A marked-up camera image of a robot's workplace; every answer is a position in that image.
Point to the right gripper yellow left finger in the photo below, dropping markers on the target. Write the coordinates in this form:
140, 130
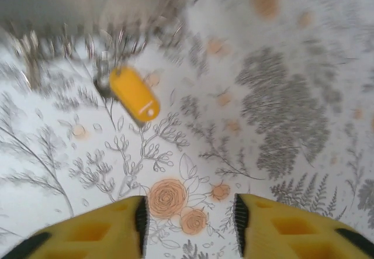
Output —
87, 235

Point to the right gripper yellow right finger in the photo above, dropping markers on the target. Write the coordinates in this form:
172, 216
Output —
292, 235

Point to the yellow key tag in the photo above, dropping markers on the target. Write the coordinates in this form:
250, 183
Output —
134, 95

